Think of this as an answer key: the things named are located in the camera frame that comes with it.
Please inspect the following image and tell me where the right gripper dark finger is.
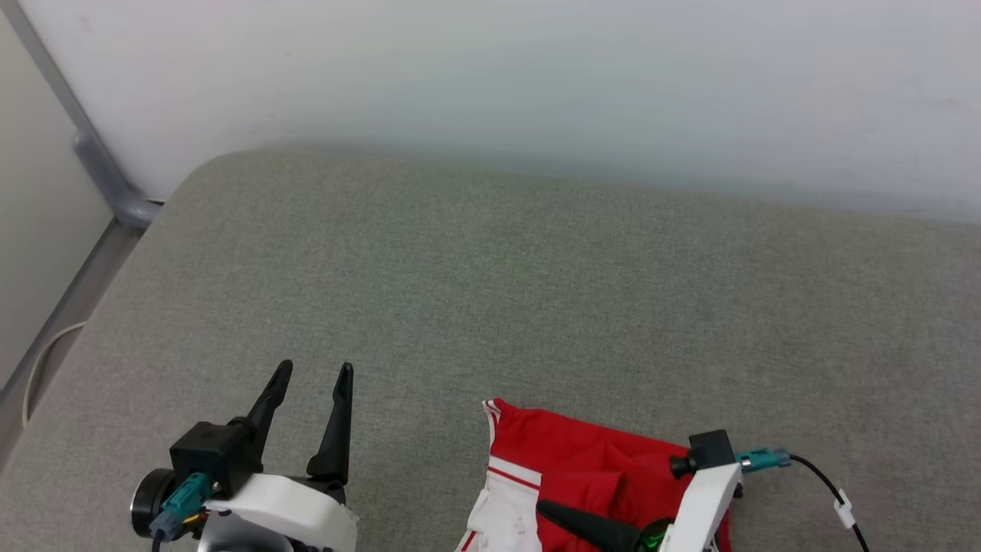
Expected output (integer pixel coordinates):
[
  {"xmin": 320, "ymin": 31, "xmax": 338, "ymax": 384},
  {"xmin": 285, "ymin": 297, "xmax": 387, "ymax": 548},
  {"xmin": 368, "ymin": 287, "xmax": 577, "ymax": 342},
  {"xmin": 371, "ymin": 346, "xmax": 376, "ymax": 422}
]
[{"xmin": 536, "ymin": 499, "xmax": 644, "ymax": 552}]

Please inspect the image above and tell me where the thin white cable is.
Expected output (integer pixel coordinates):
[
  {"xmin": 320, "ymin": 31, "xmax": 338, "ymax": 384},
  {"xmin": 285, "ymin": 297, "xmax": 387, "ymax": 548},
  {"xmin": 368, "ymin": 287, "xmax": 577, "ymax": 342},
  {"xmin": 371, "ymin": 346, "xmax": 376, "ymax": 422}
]
[{"xmin": 21, "ymin": 321, "xmax": 87, "ymax": 427}]

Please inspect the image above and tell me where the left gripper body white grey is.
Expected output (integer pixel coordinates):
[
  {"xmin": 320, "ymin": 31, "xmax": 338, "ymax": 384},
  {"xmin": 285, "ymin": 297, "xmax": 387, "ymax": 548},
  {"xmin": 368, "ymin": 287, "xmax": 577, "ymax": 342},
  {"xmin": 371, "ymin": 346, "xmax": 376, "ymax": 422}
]
[{"xmin": 130, "ymin": 468, "xmax": 359, "ymax": 552}]

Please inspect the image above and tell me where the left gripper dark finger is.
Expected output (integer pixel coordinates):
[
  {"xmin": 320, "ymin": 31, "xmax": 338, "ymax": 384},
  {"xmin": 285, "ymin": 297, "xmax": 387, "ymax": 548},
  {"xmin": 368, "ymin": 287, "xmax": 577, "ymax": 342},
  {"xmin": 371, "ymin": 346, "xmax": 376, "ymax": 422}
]
[
  {"xmin": 307, "ymin": 363, "xmax": 355, "ymax": 484},
  {"xmin": 228, "ymin": 360, "xmax": 294, "ymax": 461}
]

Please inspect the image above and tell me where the grey metal pipe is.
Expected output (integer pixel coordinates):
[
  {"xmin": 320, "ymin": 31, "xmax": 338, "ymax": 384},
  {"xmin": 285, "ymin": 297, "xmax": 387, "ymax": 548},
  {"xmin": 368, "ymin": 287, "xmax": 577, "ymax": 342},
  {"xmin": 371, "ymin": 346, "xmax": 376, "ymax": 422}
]
[{"xmin": 0, "ymin": 0, "xmax": 166, "ymax": 231}]

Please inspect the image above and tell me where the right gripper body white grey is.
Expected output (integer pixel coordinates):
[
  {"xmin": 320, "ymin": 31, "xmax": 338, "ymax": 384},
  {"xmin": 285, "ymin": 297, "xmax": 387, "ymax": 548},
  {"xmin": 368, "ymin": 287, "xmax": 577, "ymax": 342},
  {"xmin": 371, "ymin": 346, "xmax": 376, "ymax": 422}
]
[{"xmin": 636, "ymin": 462, "xmax": 743, "ymax": 552}]

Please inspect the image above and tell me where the red and white garment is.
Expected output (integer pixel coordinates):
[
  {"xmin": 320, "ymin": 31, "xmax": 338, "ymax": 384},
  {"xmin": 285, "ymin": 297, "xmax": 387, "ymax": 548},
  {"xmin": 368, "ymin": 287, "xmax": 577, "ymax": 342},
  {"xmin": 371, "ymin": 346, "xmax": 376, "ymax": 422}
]
[{"xmin": 456, "ymin": 397, "xmax": 733, "ymax": 552}]

